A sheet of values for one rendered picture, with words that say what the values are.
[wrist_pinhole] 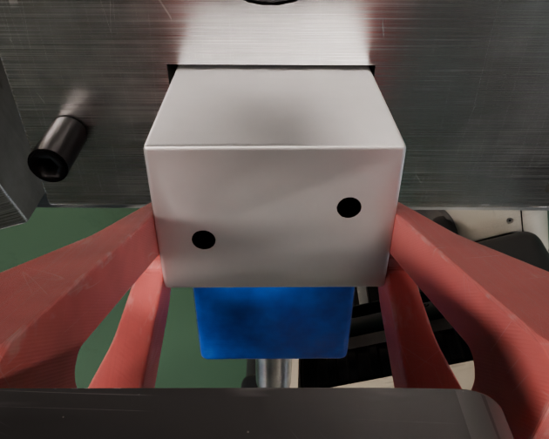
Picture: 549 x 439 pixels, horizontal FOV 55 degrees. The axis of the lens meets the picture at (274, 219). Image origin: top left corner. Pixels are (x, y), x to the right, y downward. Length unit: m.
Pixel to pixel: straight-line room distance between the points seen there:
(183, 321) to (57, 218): 0.47
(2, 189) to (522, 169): 0.18
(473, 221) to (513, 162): 0.84
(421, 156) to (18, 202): 0.16
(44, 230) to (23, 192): 1.22
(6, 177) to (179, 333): 1.43
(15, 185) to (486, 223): 0.88
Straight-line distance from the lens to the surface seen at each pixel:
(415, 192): 0.16
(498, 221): 1.02
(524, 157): 0.17
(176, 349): 1.70
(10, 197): 0.23
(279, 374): 0.18
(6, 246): 1.54
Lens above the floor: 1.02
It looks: 51 degrees down
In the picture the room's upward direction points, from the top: 179 degrees counter-clockwise
